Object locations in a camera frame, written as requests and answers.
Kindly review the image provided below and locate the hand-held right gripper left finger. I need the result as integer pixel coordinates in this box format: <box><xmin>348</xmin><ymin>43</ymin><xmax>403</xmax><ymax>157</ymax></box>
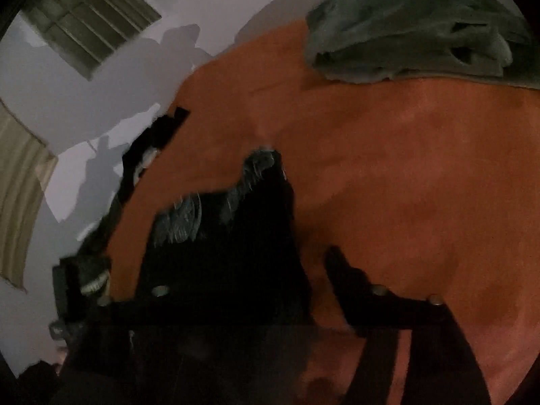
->
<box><xmin>55</xmin><ymin>282</ymin><xmax>220</xmax><ymax>405</ymax></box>

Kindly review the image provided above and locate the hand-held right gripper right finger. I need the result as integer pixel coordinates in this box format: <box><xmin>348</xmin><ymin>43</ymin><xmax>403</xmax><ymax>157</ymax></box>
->
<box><xmin>324</xmin><ymin>245</ymin><xmax>492</xmax><ymax>405</ymax></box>

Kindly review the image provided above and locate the black paisley garment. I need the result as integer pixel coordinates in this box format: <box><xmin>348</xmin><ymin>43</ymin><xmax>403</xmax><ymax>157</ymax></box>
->
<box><xmin>142</xmin><ymin>147</ymin><xmax>315</xmax><ymax>330</ymax></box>

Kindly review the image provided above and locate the beige curtain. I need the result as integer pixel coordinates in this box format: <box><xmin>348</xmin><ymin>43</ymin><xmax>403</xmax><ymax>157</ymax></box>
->
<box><xmin>0</xmin><ymin>100</ymin><xmax>59</xmax><ymax>293</ymax></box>

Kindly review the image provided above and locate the orange bed sheet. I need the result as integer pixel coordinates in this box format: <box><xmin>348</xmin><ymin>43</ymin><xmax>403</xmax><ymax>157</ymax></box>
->
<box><xmin>101</xmin><ymin>19</ymin><xmax>540</xmax><ymax>405</ymax></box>

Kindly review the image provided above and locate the white cloth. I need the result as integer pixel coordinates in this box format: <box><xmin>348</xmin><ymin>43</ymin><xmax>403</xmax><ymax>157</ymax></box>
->
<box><xmin>132</xmin><ymin>147</ymin><xmax>160</xmax><ymax>184</ymax></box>

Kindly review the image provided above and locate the black cloth pile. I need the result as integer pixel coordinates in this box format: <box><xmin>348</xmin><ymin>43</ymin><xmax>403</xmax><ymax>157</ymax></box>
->
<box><xmin>76</xmin><ymin>107</ymin><xmax>190</xmax><ymax>258</ymax></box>

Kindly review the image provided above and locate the grey-green cloth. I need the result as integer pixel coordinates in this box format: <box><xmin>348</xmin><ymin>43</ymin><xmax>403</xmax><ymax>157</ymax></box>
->
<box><xmin>304</xmin><ymin>0</ymin><xmax>540</xmax><ymax>90</ymax></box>

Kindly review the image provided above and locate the barred window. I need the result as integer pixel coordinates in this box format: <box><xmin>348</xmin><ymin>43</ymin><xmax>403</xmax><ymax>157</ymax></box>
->
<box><xmin>23</xmin><ymin>0</ymin><xmax>163</xmax><ymax>82</ymax></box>

